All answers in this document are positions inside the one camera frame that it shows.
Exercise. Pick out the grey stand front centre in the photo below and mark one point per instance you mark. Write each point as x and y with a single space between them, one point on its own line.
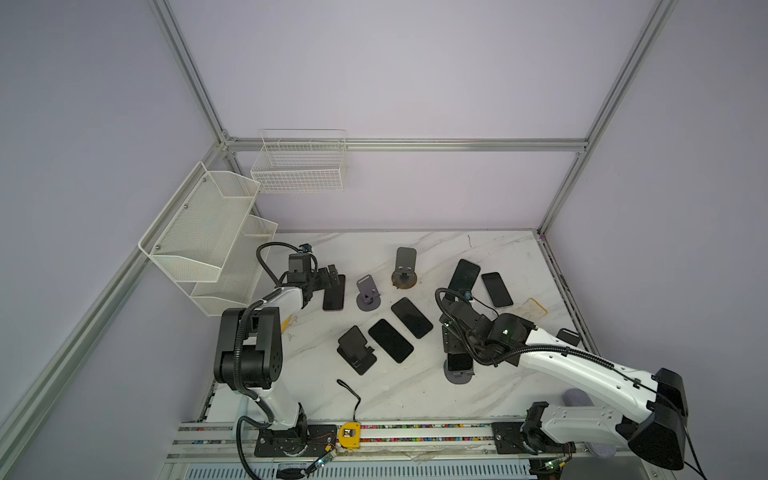
458 377

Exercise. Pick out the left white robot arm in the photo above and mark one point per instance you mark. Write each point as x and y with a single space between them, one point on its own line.
249 353

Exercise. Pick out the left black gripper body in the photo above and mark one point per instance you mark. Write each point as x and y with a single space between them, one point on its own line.
319 280

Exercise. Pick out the grey oval pad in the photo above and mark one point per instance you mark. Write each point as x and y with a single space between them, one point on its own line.
576 397

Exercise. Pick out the grey round stand back left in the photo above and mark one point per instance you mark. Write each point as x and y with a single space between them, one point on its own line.
368 298

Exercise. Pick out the white mesh two-tier shelf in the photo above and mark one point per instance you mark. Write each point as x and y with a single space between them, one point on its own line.
205 239

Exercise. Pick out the black phone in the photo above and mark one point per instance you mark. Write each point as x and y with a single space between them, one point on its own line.
459 362
391 341
463 278
334 296
497 290
412 318

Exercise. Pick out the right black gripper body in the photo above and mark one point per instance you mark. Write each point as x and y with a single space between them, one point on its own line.
455 332

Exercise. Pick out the black folding phone stand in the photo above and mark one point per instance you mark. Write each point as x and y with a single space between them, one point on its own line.
354 349

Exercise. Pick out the yellow tape measure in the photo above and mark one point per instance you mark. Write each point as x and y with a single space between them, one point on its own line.
350 433

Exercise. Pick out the brown round phone stand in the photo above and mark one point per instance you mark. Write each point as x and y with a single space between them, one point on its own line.
404 275

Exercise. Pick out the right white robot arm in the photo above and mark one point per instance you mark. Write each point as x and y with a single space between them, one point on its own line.
646 412

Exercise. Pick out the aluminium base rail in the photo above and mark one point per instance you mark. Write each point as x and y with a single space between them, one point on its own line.
419 440

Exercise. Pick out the white wire basket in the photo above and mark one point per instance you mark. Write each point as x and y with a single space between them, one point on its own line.
301 161

